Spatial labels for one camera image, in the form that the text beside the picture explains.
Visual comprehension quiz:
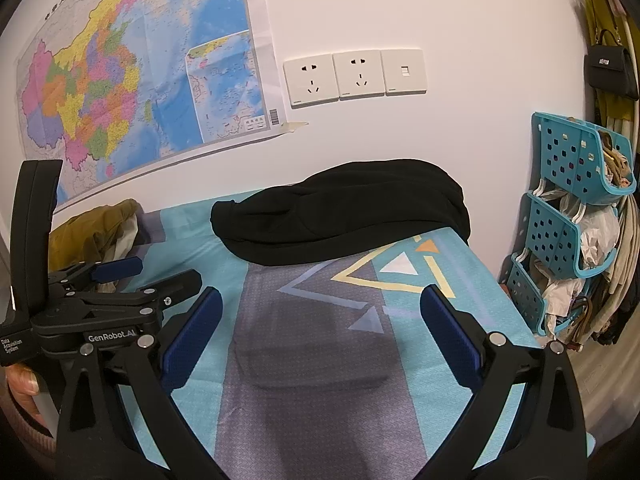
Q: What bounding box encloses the mustard yellow jacket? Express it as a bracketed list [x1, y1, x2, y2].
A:
[48, 198, 142, 272]

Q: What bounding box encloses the white wall socket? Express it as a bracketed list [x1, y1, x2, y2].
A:
[283, 54, 340, 108]
[332, 50, 386, 100]

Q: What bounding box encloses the teal plastic basket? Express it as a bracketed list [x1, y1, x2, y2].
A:
[506, 249, 585, 336]
[532, 112, 637, 206]
[515, 192, 617, 280]

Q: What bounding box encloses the left white wall socket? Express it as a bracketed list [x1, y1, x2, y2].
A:
[283, 54, 340, 108]

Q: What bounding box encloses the colourful wall map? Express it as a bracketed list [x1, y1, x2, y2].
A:
[16, 0, 286, 206]

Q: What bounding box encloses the person's left hand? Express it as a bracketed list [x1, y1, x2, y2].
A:
[2, 364, 51, 434]

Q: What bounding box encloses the black large garment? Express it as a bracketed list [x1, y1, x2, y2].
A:
[210, 159, 471, 266]

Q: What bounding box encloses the middle teal plastic basket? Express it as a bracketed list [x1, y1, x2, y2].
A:
[515, 192, 617, 280]

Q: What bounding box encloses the bottom teal plastic basket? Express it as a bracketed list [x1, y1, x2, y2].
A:
[506, 249, 585, 336]

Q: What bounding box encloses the black handbag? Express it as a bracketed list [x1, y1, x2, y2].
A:
[585, 29, 639, 101]

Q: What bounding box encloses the top teal plastic basket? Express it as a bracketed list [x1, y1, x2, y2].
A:
[532, 112, 637, 206]

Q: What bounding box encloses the white network wall plate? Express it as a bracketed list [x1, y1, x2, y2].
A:
[381, 49, 427, 96]

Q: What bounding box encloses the teal grey patterned bedsheet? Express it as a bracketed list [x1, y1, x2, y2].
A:
[139, 202, 533, 479]

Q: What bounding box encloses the hanging yellow garment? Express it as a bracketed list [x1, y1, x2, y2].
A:
[585, 0, 637, 126]

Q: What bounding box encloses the middle white wall socket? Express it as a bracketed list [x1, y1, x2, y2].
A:
[332, 50, 386, 100]

